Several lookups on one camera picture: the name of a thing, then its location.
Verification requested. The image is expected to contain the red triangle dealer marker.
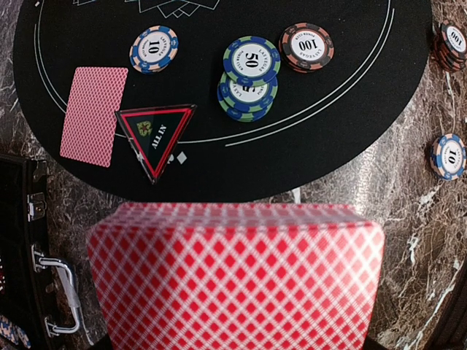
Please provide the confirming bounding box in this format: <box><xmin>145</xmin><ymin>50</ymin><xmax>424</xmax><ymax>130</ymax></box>
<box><xmin>115</xmin><ymin>104</ymin><xmax>197</xmax><ymax>184</ymax></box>

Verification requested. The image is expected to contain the red playing card deck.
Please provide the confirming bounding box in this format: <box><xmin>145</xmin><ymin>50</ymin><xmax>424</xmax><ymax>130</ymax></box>
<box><xmin>86</xmin><ymin>203</ymin><xmax>385</xmax><ymax>349</ymax></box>

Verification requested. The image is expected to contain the dealt red card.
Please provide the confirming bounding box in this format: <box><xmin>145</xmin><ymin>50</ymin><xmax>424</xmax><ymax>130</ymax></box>
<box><xmin>60</xmin><ymin>67</ymin><xmax>128</xmax><ymax>168</ymax></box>

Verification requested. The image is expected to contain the blue white chip mat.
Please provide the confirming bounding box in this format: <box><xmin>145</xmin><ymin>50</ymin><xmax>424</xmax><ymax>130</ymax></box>
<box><xmin>129</xmin><ymin>26</ymin><xmax>179</xmax><ymax>74</ymax></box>

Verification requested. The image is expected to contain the blue white chip stack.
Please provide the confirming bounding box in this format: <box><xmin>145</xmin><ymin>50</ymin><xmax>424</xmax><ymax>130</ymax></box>
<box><xmin>429</xmin><ymin>133</ymin><xmax>466</xmax><ymax>181</ymax></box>

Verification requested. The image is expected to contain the red white chip stack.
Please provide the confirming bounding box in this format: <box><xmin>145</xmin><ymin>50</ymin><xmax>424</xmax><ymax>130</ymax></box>
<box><xmin>433</xmin><ymin>19</ymin><xmax>466</xmax><ymax>73</ymax></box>

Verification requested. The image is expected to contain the round black poker mat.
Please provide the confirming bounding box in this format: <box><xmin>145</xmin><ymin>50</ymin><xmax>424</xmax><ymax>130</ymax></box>
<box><xmin>13</xmin><ymin>1</ymin><xmax>432</xmax><ymax>202</ymax></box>

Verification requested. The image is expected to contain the black poker chip case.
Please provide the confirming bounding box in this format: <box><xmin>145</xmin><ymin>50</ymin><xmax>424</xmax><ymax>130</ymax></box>
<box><xmin>1</xmin><ymin>155</ymin><xmax>75</xmax><ymax>349</ymax></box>

